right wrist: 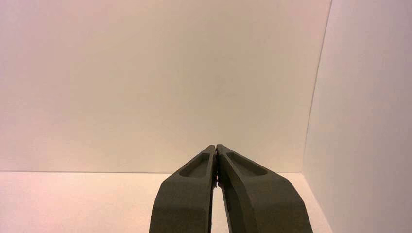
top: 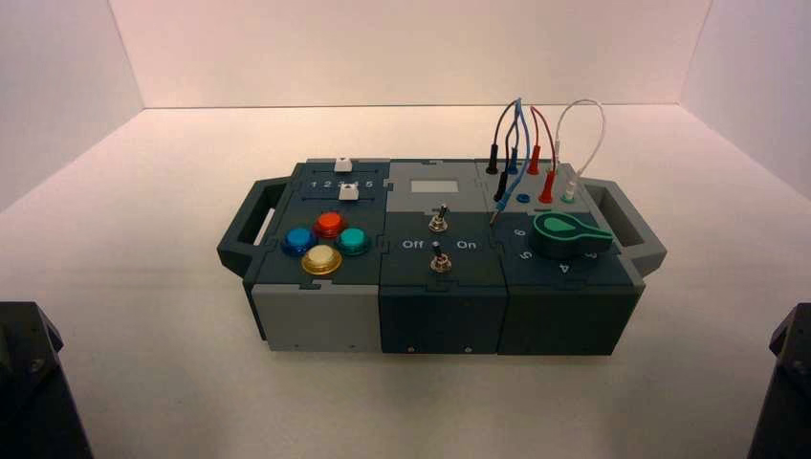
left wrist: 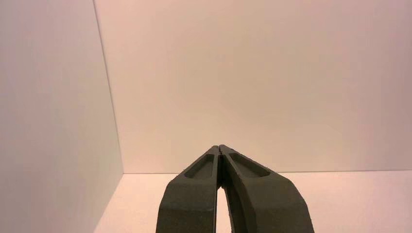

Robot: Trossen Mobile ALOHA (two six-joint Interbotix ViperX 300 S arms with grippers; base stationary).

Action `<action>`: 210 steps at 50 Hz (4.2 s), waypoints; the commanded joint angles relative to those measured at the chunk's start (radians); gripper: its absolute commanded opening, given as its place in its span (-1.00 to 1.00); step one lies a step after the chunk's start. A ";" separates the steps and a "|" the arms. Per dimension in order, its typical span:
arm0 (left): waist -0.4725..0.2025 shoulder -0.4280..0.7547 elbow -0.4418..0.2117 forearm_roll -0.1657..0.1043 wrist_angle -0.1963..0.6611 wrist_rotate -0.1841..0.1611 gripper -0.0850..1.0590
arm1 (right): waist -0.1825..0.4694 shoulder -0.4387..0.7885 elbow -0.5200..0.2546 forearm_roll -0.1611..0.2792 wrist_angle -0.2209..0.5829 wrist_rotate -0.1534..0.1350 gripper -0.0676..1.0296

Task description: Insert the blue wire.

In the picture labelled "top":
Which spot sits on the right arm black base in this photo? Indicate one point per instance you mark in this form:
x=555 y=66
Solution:
x=785 y=393

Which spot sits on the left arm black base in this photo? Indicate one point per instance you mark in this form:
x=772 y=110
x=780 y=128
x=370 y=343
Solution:
x=32 y=393

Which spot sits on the small grey display screen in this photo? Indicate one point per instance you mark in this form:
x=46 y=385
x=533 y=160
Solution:
x=434 y=187

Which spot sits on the teal push button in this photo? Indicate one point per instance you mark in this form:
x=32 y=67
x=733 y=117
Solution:
x=353 y=239

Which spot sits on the white slider knob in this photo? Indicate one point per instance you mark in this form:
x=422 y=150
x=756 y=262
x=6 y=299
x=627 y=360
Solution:
x=343 y=165
x=348 y=192

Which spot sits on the red push button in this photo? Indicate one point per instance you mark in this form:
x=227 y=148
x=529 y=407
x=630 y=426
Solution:
x=329 y=223

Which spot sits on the yellow push button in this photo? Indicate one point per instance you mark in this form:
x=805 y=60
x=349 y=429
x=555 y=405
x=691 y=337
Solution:
x=321 y=258

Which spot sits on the dark teal grey control box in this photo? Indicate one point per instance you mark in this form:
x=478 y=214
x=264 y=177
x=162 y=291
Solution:
x=443 y=317

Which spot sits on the blue push button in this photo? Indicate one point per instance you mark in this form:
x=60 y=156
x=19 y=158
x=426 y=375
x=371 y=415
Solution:
x=298 y=239

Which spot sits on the blue banana socket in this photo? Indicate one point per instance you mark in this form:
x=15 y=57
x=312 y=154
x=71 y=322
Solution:
x=523 y=198

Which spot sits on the green rotary knob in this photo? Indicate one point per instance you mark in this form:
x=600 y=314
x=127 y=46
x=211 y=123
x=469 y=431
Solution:
x=557 y=244

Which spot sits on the green banana socket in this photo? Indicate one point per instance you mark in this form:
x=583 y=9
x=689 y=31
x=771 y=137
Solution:
x=568 y=201

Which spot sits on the metal toggle switch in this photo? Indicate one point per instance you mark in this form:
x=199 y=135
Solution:
x=436 y=223
x=440 y=263

